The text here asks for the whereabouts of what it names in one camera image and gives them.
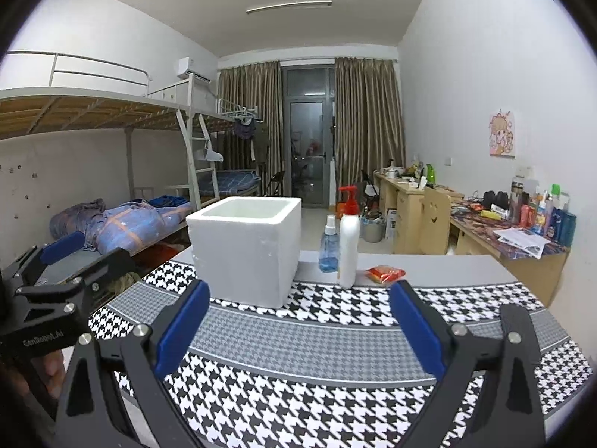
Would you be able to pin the white foam box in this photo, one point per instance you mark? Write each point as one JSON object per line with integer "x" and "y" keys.
{"x": 242, "y": 256}

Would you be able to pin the pink wall poster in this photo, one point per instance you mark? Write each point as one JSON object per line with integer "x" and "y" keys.
{"x": 503, "y": 133}

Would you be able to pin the wooden chair smiley cutout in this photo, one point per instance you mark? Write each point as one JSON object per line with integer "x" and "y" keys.
{"x": 434, "y": 219}

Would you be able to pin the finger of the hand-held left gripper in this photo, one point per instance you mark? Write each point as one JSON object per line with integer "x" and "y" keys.
{"x": 93, "y": 284}
{"x": 60, "y": 249}

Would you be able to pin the black bag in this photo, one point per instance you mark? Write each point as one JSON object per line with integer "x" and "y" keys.
{"x": 495, "y": 199}

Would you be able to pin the green bottle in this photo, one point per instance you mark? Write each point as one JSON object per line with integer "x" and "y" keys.
{"x": 431, "y": 173}

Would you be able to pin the wooden desk patterned cover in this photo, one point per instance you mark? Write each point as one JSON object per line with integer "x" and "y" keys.
{"x": 527, "y": 275}

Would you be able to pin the houndstooth table mat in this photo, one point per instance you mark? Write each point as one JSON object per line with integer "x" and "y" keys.
{"x": 303, "y": 336}

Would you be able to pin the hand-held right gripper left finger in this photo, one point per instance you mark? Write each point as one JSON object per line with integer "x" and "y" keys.
{"x": 184, "y": 326}

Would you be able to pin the ceiling tube light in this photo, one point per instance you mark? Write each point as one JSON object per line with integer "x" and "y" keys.
{"x": 289, "y": 7}

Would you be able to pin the black folding chair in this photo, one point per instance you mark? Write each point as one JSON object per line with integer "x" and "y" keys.
{"x": 275, "y": 184}

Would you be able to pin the glass balcony door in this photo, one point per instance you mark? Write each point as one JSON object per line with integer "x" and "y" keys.
{"x": 308, "y": 149}

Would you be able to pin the blue plaid bedsheet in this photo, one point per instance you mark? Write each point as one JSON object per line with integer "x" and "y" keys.
{"x": 233, "y": 179}

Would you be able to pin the white wall socket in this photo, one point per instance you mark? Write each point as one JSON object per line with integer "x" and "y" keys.
{"x": 523, "y": 170}

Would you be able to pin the grey bucket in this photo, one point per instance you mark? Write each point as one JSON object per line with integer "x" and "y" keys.
{"x": 373, "y": 231}

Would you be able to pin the brown curtain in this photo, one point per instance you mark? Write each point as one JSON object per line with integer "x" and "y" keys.
{"x": 368, "y": 126}
{"x": 249, "y": 126}

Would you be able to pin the person's left hand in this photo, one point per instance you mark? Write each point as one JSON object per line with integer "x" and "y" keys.
{"x": 52, "y": 371}

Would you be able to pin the white air conditioner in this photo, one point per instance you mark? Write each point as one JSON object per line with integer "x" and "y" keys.
{"x": 193, "y": 71}

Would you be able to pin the white printed papers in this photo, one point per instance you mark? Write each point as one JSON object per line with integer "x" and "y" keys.
{"x": 522, "y": 241}

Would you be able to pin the row of toiletry bottles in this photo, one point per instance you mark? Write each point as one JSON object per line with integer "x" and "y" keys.
{"x": 545, "y": 219}

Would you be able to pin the red snack packet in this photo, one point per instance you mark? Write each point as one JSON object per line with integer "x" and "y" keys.
{"x": 385, "y": 275}

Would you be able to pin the yellow tube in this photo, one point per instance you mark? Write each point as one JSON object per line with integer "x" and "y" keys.
{"x": 493, "y": 214}

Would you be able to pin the large white metal bunk bed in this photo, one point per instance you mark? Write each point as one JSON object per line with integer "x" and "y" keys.
{"x": 93, "y": 112}

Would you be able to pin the white carton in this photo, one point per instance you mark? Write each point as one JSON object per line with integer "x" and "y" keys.
{"x": 392, "y": 224}

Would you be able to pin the light wooden drawer desk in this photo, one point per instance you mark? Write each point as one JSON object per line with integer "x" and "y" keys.
{"x": 405, "y": 214}

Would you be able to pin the white pump bottle red top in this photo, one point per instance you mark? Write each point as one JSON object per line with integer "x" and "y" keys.
{"x": 349, "y": 247}

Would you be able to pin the small white metal bunk bed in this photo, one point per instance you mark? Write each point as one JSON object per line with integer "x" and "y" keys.
{"x": 233, "y": 182}

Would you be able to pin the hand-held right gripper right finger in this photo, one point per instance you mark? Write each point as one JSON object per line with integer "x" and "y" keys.
{"x": 415, "y": 331}

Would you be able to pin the dark hanging clothes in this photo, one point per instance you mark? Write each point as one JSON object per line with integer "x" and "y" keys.
{"x": 245, "y": 130}

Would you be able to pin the blue spray bottle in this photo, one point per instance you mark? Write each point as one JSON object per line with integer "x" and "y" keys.
{"x": 329, "y": 252}

